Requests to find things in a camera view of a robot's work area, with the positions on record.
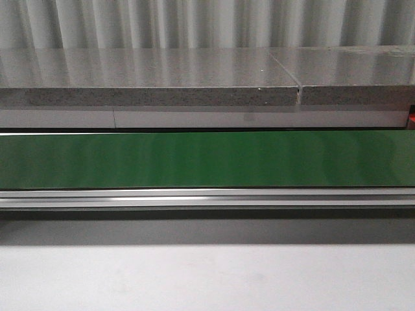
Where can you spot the white curtain backdrop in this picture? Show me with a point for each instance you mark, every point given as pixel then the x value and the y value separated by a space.
pixel 196 24

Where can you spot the grey granite slab right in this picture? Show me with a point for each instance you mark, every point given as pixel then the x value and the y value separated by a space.
pixel 372 77

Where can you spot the grey granite slab left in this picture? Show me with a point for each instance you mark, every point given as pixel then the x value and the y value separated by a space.
pixel 144 78

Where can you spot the grey granite slab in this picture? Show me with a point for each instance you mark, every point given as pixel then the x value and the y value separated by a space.
pixel 144 78
pixel 372 77

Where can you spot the green conveyor belt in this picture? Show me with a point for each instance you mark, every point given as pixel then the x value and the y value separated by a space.
pixel 340 158

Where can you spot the aluminium conveyor frame rail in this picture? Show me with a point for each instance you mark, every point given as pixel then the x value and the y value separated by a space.
pixel 210 199

